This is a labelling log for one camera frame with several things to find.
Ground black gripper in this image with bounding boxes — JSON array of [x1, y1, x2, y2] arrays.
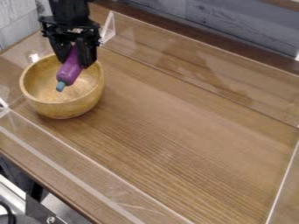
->
[[38, 0, 100, 68]]

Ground purple toy eggplant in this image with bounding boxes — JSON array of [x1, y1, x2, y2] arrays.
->
[[56, 46, 82, 92]]

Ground brown wooden bowl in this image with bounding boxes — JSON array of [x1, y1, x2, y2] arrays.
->
[[18, 53, 105, 119]]

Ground clear acrylic corner bracket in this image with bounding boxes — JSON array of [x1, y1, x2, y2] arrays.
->
[[98, 11, 116, 45]]

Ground clear acrylic barrier wall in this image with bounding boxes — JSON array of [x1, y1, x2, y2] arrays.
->
[[0, 15, 299, 224]]

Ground black metal table frame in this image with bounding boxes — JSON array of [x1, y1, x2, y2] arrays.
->
[[0, 157, 68, 224]]

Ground black cable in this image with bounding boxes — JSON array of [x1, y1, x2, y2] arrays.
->
[[0, 200, 17, 224]]

